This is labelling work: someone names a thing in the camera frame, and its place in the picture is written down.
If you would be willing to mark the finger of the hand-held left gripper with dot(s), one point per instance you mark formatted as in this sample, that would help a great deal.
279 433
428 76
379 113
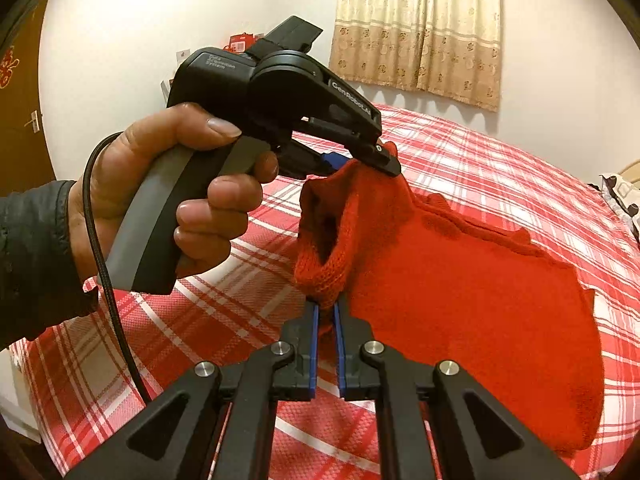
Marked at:
332 161
387 165

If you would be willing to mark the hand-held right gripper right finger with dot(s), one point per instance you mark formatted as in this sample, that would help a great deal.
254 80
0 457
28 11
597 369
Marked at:
340 350

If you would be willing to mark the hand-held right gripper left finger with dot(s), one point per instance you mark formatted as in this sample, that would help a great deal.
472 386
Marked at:
315 350

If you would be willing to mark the red knitted sweater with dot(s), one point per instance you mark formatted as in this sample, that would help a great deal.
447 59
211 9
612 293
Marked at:
450 310

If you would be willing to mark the person's left forearm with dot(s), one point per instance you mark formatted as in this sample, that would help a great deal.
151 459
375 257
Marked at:
35 260

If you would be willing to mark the person's left hand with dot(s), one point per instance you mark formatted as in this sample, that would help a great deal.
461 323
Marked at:
130 160

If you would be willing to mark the red gift box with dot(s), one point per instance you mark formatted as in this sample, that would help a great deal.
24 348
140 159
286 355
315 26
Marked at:
240 42

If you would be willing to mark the red plaid bed blanket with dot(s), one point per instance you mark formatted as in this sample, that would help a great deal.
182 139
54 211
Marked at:
500 170

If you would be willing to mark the beige patterned curtain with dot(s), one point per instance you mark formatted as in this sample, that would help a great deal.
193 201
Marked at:
415 25

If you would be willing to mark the patterned pillow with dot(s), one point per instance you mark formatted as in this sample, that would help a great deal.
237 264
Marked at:
625 190

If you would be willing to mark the brown wooden door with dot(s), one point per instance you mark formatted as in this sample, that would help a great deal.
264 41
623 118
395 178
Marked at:
20 125

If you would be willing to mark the white box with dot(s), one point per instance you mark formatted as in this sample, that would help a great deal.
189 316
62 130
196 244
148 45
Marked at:
17 395

